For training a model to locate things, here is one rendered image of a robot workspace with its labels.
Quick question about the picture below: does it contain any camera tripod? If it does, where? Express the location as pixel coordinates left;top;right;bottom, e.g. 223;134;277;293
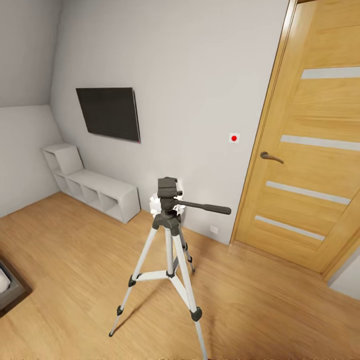
109;176;232;360

